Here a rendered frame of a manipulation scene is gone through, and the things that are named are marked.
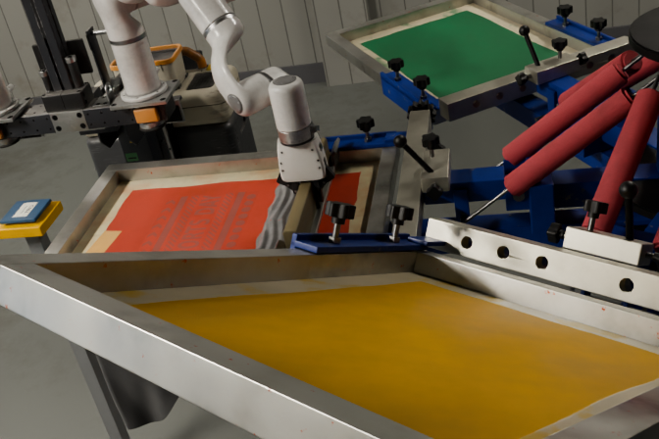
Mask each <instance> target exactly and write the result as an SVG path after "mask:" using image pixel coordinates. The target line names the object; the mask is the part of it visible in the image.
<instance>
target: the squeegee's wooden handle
mask: <svg viewBox="0 0 659 439"><path fill-rule="evenodd" d="M320 139H321V141H322V144H323V147H324V150H325V153H326V157H327V161H328V166H329V167H331V160H330V150H329V145H328V141H327V139H326V138H324V137H321V138H320ZM314 192H315V186H314V183H313V180H310V181H301V182H300V185H299V188H298V191H297V193H296V196H295V199H294V202H293V205H292V208H291V211H290V214H289V217H288V220H287V223H286V226H285V228H284V231H283V238H284V242H285V246H286V249H290V244H291V239H292V234H293V233H310V231H311V227H312V224H313V221H314V217H315V214H316V211H317V204H316V199H315V195H314Z"/></svg>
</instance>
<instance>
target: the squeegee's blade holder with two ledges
mask: <svg viewBox="0 0 659 439"><path fill-rule="evenodd" d="M331 182H332V180H331V181H329V182H327V184H326V185H325V186H324V188H323V195H324V202H322V205H321V207H320V208H317V211H316V214H315V217H314V221H313V224H312V227H311V231H310V233H318V230H319V226H320V223H321V219H322V216H323V212H324V209H325V205H326V202H327V198H328V195H329V192H330V186H331Z"/></svg>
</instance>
